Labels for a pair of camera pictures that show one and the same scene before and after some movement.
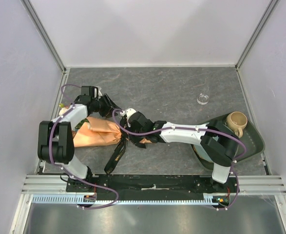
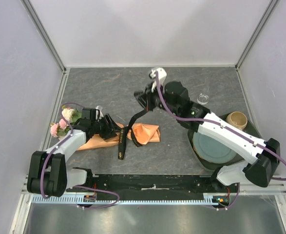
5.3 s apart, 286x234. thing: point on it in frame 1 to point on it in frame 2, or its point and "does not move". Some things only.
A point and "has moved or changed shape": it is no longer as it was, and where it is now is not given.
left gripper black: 109,106 to 110,128
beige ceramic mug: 236,121 does not move
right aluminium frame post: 272,5 does not move
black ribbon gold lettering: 119,151 has moved or changed shape
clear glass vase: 202,99 does not move
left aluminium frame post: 36,20 does not move
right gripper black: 135,140 to 143,98
